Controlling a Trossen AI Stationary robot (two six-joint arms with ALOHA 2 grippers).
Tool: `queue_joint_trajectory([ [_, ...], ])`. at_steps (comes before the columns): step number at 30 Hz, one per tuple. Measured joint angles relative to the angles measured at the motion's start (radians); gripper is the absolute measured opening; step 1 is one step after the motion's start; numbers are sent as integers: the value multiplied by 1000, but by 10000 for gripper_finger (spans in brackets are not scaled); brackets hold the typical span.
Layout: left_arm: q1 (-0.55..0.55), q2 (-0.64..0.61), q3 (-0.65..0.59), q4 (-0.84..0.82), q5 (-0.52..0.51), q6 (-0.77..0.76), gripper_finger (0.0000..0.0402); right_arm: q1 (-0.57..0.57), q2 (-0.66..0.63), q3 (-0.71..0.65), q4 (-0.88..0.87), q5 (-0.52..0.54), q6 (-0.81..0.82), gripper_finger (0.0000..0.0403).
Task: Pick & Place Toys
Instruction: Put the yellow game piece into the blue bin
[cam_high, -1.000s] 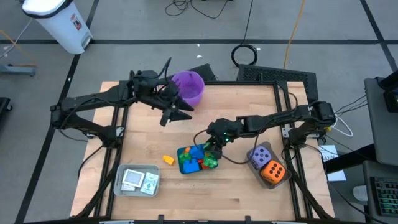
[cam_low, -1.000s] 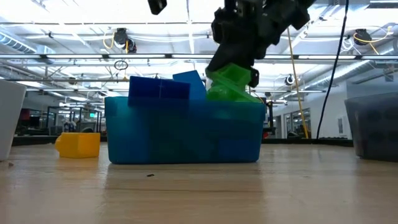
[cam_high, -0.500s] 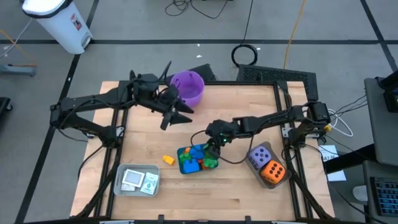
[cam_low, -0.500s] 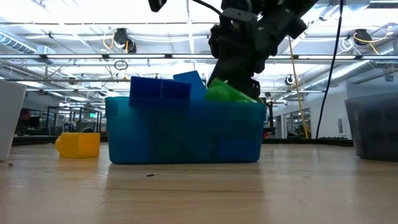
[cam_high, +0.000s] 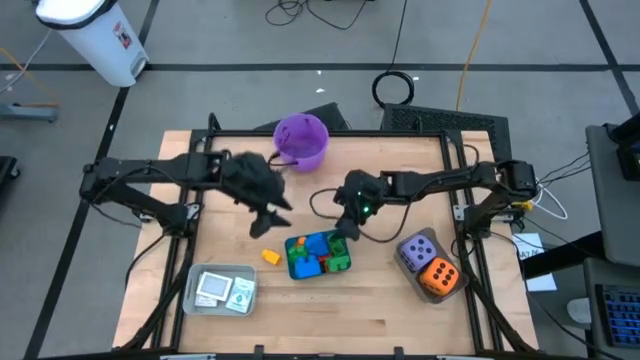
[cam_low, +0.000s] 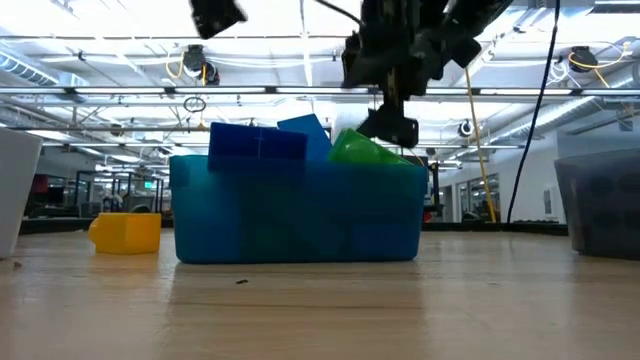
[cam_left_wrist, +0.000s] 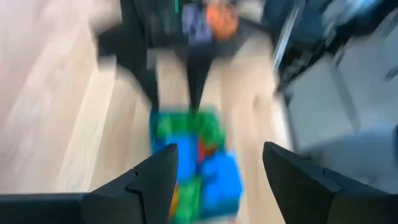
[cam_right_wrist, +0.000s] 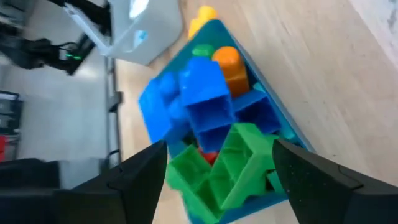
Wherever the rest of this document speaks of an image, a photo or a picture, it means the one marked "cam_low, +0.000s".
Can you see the light grey plastic bin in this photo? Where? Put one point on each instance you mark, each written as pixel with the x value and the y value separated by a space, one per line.
pixel 15 190

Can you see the dark grey translucent bin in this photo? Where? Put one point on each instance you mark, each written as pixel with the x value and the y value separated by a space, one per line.
pixel 600 240

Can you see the blue toy block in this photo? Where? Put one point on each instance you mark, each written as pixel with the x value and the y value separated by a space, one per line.
pixel 312 135
pixel 255 147

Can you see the black aluminium table frame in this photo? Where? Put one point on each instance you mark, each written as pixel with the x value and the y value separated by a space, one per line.
pixel 500 228

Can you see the green toy block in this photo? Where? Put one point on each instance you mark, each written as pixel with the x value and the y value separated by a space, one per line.
pixel 360 150

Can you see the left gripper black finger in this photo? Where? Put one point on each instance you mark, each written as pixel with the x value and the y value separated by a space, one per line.
pixel 215 15

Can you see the teal plastic bin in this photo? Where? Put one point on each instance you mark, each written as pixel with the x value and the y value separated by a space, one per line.
pixel 300 215

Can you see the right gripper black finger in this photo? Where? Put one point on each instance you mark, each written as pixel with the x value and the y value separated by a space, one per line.
pixel 392 125

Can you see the yellow toy block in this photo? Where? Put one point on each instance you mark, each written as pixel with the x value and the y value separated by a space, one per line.
pixel 127 232

